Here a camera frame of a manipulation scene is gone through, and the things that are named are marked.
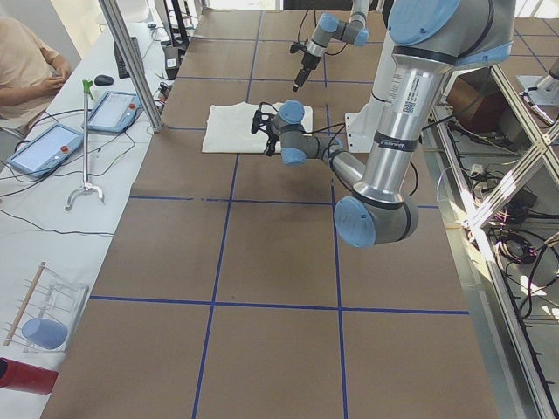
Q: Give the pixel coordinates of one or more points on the far blue teach pendant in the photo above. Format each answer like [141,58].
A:
[114,112]

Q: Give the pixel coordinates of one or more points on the clear acrylic rack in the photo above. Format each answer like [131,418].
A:
[48,295]

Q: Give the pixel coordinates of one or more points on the metal reacher grabber tool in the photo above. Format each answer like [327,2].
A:
[87,188]

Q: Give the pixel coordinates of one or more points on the seated person beige shirt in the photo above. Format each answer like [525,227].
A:
[32,73]

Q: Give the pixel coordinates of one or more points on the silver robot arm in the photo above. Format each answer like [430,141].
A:
[428,40]
[353,32]

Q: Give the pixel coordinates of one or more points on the cream long-sleeve cat shirt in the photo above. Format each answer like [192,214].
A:
[229,130]

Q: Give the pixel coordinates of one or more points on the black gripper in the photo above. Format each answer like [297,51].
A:
[304,64]
[271,144]

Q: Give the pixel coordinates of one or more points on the black box with label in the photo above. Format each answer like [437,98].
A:
[172,61]

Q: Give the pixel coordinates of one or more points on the blue plastic cup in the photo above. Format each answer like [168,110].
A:
[46,333]

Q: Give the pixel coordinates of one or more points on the near blue teach pendant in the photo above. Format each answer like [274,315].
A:
[46,152]

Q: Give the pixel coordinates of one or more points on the black computer mouse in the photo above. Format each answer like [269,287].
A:
[103,80]

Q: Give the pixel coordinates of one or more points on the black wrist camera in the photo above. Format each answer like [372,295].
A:
[261,120]
[297,46]

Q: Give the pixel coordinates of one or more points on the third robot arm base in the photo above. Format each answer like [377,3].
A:
[540,91]

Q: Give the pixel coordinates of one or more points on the blue teach pendant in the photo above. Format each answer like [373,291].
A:
[114,112]
[46,152]

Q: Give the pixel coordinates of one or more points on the red cylinder bottle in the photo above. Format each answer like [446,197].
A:
[16,375]

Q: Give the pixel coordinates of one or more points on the aluminium frame post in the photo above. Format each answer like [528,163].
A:
[119,30]

